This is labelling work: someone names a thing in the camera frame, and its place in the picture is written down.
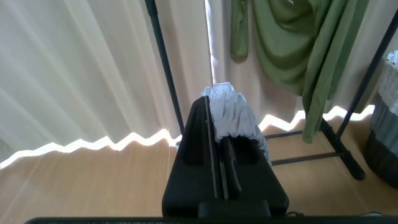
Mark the beige curtain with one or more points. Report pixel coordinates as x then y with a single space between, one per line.
77 62

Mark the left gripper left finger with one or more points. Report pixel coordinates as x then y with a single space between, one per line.
189 180

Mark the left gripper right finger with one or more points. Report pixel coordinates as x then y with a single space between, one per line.
258 186

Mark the white laundry basket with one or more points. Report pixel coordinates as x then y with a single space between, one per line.
388 124

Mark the pale grey shorts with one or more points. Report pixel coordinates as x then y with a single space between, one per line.
230 115

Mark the green long-sleeved shirt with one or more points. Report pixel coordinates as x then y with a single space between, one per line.
286 46

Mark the black clothes rack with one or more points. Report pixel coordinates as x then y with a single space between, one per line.
164 62

